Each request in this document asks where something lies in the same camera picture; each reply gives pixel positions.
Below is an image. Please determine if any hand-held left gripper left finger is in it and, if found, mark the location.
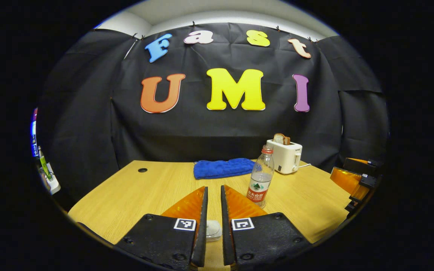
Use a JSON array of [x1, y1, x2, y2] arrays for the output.
[[115, 186, 208, 269]]

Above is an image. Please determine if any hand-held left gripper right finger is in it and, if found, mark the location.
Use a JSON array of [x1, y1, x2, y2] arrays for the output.
[[221, 184, 312, 268]]

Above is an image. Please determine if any clear plastic water bottle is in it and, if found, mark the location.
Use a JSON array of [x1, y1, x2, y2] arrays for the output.
[[246, 145, 275, 209]]

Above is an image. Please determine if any green drink bottle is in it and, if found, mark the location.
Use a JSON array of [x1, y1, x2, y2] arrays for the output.
[[38, 149, 52, 180]]

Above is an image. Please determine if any white toaster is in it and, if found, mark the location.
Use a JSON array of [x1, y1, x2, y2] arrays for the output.
[[266, 139, 303, 175]]

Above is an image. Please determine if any blue towel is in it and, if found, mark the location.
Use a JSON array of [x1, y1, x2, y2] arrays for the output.
[[193, 158, 256, 180]]

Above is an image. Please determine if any black backdrop cloth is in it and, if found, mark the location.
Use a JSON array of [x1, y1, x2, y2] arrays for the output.
[[36, 23, 389, 204]]

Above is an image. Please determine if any white side table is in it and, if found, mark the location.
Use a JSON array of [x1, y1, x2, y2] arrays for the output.
[[42, 164, 61, 195]]

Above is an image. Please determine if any computer monitor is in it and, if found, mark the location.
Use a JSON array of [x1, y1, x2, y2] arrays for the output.
[[32, 108, 40, 158]]

